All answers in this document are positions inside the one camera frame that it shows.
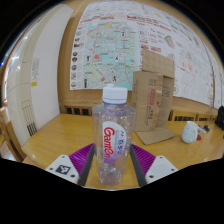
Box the white ceramic mug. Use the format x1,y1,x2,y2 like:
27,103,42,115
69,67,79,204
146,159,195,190
180,120,201,144

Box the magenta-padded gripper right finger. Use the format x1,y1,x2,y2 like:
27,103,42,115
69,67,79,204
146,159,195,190
129,143,179,188

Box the printed paper wall posters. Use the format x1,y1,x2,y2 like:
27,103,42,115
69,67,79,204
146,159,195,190
69,0,219,108

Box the dark pen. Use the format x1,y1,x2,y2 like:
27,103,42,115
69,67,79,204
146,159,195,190
197,124,208,134

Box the brown cardboard box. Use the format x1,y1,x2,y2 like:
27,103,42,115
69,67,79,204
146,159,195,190
130,49,177,146

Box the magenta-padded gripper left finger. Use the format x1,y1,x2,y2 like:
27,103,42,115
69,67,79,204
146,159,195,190
44,142,97,188

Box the clear plastic water bottle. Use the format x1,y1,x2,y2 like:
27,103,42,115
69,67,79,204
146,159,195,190
91,83,137,188

